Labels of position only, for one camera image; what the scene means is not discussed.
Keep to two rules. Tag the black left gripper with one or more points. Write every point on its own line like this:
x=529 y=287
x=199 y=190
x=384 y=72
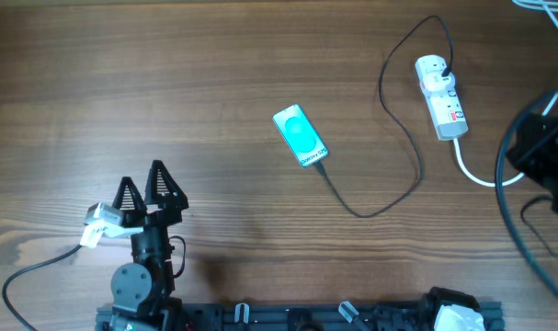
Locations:
x=170 y=211

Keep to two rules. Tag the turquoise screen smartphone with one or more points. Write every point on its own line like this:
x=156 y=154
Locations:
x=300 y=135

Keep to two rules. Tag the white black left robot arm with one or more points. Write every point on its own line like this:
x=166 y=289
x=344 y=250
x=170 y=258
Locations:
x=141 y=289

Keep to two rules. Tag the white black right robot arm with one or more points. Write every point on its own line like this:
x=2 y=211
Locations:
x=531 y=146

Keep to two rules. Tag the white USB charger plug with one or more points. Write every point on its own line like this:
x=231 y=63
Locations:
x=435 y=84

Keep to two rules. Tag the white power strip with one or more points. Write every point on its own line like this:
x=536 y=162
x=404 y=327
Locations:
x=447 y=115

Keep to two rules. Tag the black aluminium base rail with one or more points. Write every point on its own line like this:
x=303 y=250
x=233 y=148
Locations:
x=344 y=316

